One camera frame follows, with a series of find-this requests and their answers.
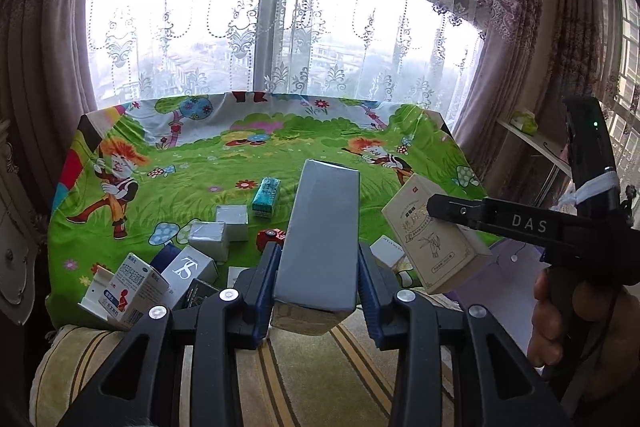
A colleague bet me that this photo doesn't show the white carton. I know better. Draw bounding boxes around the white carton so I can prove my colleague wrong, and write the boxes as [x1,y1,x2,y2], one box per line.
[77,264,117,323]

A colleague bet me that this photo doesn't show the red toy car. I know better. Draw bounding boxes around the red toy car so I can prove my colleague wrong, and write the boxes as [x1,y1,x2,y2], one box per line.
[256,228,286,254]

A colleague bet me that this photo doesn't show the black box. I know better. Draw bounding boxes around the black box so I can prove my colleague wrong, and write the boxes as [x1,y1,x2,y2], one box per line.
[177,278,221,310]

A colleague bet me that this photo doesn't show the navy blue box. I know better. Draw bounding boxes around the navy blue box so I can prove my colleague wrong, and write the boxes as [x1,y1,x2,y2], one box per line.
[150,243,182,275]

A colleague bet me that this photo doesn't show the beige printed box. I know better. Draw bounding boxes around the beige printed box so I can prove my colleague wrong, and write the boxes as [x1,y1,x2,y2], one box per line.
[381,173,495,295]

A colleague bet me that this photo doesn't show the long grey box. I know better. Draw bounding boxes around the long grey box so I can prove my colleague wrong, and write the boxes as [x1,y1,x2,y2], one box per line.
[270,159,362,337]

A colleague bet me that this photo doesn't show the small white box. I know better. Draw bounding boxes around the small white box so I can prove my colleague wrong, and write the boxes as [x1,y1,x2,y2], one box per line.
[369,235,413,275]

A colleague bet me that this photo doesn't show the pink floral drape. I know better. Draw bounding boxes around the pink floral drape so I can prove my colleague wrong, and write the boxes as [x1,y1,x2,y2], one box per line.
[0,0,116,228]
[450,0,606,208]

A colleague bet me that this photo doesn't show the small silver box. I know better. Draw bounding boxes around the small silver box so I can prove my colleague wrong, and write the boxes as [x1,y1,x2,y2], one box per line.
[188,222,231,264]
[215,205,249,242]

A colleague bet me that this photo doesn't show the window frame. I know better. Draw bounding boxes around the window frame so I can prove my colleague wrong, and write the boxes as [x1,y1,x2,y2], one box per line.
[87,0,501,95]

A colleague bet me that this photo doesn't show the teal box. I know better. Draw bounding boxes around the teal box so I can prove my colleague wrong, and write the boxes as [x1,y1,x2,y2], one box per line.
[251,177,281,219]

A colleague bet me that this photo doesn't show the striped beige cushion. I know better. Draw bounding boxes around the striped beige cushion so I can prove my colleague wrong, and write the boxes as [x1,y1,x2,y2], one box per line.
[30,307,471,427]

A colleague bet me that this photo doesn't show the cartoon printed blanket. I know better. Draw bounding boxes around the cartoon printed blanket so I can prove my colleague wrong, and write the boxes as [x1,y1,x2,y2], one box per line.
[45,91,488,333]

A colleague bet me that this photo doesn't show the purple cardboard box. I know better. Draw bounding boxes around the purple cardboard box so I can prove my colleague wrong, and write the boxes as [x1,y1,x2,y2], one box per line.
[422,227,548,358]

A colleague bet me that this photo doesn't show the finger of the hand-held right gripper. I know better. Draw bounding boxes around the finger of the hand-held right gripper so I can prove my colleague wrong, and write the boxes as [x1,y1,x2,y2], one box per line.
[426,193,488,230]

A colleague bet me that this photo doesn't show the white box with logo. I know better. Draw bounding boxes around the white box with logo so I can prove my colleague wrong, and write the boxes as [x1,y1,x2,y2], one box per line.
[161,246,219,297]

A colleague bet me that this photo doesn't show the white red medicine box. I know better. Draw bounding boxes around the white red medicine box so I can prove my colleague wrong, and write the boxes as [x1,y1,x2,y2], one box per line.
[102,252,171,332]

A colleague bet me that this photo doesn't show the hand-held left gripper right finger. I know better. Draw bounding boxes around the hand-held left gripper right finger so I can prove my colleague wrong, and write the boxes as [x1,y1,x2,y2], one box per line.
[357,243,571,427]

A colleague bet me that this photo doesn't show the person's right hand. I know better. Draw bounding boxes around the person's right hand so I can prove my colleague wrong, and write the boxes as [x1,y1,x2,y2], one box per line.
[531,268,640,380]

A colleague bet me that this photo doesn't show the green tissue pack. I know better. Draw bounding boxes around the green tissue pack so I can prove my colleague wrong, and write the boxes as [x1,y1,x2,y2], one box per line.
[510,109,540,135]

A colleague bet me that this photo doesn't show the white shelf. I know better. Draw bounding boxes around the white shelf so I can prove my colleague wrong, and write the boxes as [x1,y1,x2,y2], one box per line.
[495,117,573,178]

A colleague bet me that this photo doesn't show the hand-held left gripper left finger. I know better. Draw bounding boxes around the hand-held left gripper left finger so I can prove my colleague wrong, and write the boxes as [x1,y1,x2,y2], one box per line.
[57,241,283,427]

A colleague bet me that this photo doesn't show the white lace curtain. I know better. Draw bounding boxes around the white lace curtain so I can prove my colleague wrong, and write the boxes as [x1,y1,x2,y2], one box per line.
[85,0,501,128]

